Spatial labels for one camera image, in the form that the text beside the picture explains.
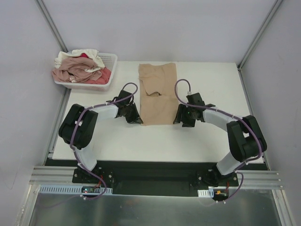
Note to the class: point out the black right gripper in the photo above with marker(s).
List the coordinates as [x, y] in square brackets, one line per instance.
[182, 117]

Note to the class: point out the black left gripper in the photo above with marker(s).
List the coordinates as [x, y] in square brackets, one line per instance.
[134, 114]

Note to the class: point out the beige t shirt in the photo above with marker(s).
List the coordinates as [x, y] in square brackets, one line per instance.
[158, 103]

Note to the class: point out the white plastic laundry basket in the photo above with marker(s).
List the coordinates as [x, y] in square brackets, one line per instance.
[89, 86]

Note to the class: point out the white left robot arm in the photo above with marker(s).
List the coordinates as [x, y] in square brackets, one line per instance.
[79, 124]

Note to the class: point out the white t shirt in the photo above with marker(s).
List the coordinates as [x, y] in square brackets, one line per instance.
[90, 53]

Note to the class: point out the dusty pink t shirt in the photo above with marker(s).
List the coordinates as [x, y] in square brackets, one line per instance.
[77, 70]

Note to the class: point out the left aluminium table rail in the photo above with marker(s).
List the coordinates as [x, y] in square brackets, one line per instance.
[56, 124]

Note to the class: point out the aluminium front rail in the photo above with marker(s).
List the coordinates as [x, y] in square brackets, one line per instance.
[251, 179]

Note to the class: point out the left white cable duct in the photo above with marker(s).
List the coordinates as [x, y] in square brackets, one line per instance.
[64, 189]

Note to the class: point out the left aluminium corner post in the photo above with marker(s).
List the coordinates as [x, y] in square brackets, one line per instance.
[53, 28]

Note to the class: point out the aluminium corner post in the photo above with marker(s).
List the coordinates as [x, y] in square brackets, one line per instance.
[255, 41]
[53, 28]

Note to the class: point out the right aluminium corner post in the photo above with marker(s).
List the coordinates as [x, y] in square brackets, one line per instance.
[255, 41]

